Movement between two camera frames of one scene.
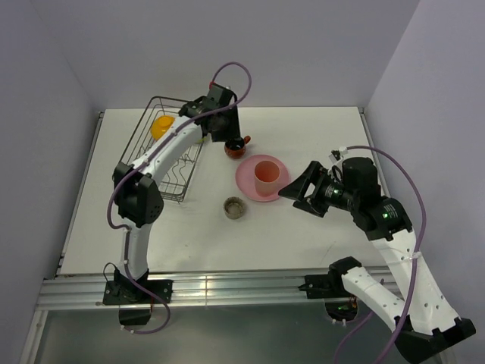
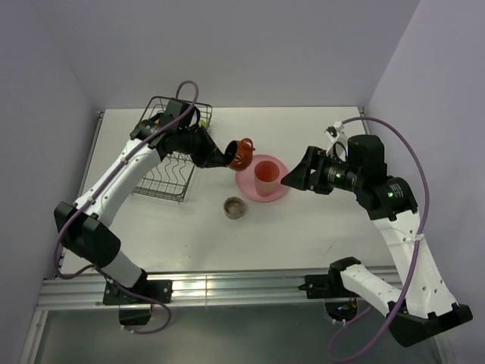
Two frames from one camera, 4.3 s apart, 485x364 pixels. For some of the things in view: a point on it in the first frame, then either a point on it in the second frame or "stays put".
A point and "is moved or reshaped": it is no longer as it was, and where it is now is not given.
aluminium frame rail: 89,291 stays put
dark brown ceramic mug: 236,147 is moved or reshaped
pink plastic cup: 267,174 stays put
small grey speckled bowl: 234,207 stays put
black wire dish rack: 176,171 stays put
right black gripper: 297,188 -> 301,177
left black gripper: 232,131 -> 213,157
